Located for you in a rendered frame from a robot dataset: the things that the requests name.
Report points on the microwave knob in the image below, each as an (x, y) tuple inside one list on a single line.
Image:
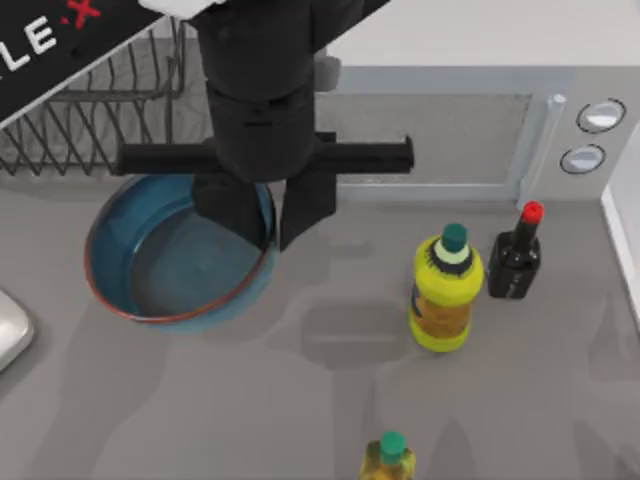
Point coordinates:
[(600, 115), (582, 159)]

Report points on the small yellow bottle green cap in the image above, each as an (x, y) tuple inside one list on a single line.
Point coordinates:
[(389, 462)]

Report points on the microwave door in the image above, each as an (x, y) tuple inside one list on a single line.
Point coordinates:
[(450, 130)]

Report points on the large yellow bottle green cap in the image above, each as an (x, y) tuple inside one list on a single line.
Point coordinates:
[(442, 300)]

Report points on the black bottle red cap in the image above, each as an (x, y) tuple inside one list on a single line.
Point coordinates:
[(515, 270)]

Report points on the pale microwave oven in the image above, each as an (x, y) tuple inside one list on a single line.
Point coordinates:
[(475, 35)]

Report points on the pale grey rounded box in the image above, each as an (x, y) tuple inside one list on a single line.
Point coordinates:
[(329, 72)]

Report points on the blue bowl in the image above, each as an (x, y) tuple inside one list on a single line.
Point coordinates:
[(120, 245)]

